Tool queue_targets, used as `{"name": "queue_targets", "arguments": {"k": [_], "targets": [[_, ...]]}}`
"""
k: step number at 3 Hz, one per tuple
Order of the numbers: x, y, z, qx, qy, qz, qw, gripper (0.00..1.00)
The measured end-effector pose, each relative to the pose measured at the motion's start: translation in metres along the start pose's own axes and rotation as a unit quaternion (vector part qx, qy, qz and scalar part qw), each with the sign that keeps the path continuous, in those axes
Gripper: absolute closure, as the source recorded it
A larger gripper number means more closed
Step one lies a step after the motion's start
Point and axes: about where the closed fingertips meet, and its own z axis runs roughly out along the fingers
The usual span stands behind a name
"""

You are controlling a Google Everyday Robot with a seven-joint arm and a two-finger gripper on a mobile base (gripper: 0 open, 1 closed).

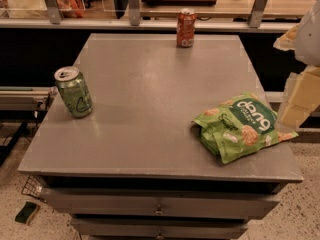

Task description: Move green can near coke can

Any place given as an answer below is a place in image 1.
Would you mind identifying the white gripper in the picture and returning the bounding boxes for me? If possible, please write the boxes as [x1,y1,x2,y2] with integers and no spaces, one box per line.
[273,0,320,131]

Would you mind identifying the green soda can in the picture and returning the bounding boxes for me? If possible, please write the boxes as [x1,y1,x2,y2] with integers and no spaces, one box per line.
[54,66,93,118]

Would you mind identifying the red coke can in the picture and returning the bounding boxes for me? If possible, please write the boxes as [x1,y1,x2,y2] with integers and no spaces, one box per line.
[176,8,196,48]

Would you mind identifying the green dang chips bag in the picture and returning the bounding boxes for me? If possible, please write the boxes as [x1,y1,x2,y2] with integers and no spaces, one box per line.
[193,92,298,164]

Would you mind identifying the orange snack bag background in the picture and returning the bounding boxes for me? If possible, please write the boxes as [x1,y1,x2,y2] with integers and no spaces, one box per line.
[56,0,85,18]

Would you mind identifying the grey upper drawer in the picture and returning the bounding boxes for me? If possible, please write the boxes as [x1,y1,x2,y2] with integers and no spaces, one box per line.
[41,188,279,220]

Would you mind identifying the grey drawer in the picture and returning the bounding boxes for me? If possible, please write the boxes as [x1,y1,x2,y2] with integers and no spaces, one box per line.
[71,218,247,240]
[41,188,279,220]

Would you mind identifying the grey lower drawer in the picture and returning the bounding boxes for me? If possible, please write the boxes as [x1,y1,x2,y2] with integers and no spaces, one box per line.
[71,218,247,240]

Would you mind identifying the green yellow sponge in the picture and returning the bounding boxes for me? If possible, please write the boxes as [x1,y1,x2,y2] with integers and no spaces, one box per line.
[15,201,39,225]

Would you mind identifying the metal rail shelf left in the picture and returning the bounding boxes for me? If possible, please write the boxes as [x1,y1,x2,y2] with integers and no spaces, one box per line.
[0,86,57,111]

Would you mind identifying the wire basket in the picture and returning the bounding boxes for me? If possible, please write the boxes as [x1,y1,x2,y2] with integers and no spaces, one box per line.
[21,176,44,202]

